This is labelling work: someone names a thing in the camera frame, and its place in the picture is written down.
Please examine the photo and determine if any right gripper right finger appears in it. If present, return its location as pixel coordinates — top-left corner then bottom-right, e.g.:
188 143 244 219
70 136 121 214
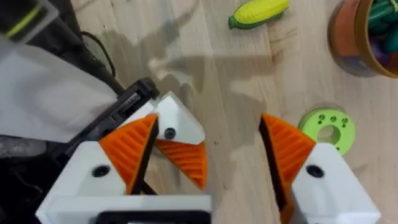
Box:
259 113 382 224

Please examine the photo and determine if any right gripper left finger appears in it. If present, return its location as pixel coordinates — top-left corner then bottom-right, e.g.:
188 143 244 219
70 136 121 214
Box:
46 114 160 197

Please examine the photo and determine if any green disc with holes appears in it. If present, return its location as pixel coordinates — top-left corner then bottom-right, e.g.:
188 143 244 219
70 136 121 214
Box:
297 107 356 156

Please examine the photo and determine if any thin black cable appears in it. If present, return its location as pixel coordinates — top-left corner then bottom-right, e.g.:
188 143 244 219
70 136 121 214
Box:
80 30 116 78

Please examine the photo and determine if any yellow toy corn cob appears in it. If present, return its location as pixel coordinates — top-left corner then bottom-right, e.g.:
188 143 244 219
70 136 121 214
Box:
228 0 290 31

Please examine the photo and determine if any brown tub with toys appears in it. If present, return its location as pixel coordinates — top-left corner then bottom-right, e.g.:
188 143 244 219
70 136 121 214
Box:
328 0 398 78

